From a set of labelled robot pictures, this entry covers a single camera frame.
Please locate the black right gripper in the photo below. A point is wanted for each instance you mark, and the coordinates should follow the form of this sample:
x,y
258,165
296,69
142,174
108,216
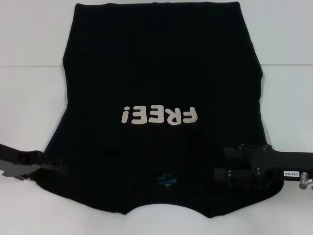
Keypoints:
x,y
281,166

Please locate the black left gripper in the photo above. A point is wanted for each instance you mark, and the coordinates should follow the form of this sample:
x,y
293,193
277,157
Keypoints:
x,y
17,159

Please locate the black shirt with FREE print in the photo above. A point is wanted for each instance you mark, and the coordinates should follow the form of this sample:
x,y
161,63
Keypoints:
x,y
156,73

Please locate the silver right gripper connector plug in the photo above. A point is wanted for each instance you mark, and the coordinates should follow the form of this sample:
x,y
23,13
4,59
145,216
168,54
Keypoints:
x,y
305,181

